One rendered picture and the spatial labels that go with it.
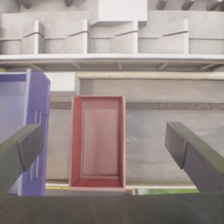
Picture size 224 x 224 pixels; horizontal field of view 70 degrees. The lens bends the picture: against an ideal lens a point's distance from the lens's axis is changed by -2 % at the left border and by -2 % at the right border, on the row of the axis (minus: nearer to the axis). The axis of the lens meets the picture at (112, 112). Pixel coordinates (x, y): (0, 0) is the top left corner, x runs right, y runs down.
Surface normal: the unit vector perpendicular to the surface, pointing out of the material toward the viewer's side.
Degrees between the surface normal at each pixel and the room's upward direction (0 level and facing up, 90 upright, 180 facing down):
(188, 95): 0
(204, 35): 10
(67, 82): 0
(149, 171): 0
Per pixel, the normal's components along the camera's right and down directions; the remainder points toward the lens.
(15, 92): -0.03, 0.35
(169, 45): -0.52, 0.02
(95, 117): -0.03, -0.14
